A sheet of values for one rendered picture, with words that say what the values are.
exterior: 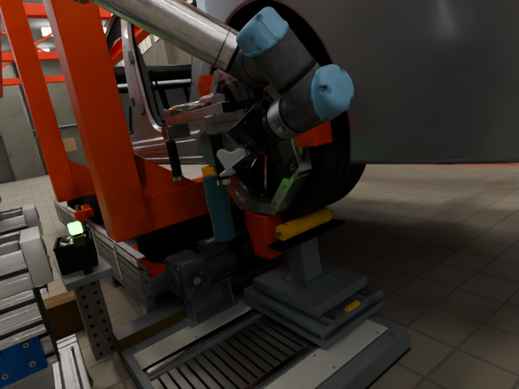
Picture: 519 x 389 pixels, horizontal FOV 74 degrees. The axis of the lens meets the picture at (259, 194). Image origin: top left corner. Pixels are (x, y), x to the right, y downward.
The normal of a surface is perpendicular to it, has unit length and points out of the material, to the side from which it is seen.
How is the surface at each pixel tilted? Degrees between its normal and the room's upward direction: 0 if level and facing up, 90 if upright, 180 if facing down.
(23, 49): 90
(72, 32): 90
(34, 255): 90
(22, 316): 90
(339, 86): 76
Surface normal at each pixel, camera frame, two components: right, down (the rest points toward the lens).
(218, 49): 0.03, 0.53
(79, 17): 0.59, 0.07
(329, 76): 0.51, -0.15
